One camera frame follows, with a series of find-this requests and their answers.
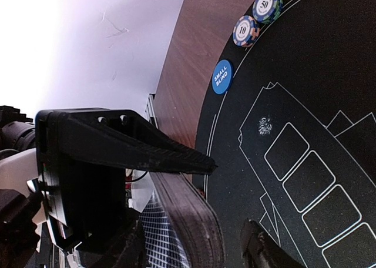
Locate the round black poker mat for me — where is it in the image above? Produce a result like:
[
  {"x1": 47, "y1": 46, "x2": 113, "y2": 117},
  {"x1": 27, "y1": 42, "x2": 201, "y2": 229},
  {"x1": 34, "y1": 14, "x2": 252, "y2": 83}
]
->
[{"x1": 193, "y1": 0, "x2": 375, "y2": 267}]

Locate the green chip stack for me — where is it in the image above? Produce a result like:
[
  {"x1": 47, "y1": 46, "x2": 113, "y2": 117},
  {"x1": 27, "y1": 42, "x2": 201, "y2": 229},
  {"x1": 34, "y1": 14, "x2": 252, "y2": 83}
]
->
[{"x1": 252, "y1": 0, "x2": 283, "y2": 24}]

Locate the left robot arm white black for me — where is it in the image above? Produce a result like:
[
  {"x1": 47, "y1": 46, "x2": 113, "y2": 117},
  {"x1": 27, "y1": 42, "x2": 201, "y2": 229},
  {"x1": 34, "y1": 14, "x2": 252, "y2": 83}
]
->
[{"x1": 1, "y1": 106, "x2": 224, "y2": 267}]

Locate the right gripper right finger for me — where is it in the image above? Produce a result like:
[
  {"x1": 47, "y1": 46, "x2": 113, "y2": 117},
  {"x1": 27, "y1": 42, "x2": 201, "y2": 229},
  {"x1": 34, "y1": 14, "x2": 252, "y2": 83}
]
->
[{"x1": 240, "y1": 219, "x2": 303, "y2": 268}]

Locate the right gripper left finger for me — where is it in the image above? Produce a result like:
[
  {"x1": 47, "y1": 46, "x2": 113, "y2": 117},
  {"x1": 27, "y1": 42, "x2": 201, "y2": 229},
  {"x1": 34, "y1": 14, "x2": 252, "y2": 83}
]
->
[{"x1": 73, "y1": 212, "x2": 144, "y2": 267}]

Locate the white chip stack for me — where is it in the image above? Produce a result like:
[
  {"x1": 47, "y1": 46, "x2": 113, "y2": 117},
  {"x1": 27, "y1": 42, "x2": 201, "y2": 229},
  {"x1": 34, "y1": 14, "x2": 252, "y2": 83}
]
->
[{"x1": 233, "y1": 15, "x2": 260, "y2": 48}]

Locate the blue round blind button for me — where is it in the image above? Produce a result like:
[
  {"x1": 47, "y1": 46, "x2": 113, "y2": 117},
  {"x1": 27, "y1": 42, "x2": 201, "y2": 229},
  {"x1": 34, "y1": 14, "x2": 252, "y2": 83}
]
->
[{"x1": 211, "y1": 59, "x2": 234, "y2": 95}]

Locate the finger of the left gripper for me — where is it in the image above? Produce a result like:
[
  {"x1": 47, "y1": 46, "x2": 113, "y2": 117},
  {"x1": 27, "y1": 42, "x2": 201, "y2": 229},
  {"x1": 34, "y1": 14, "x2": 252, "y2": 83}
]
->
[{"x1": 35, "y1": 108, "x2": 217, "y2": 175}]

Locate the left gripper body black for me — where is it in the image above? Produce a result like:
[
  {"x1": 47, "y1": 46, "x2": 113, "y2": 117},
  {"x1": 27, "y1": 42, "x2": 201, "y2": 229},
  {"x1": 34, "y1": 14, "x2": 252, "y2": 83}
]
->
[{"x1": 36, "y1": 118, "x2": 132, "y2": 249}]

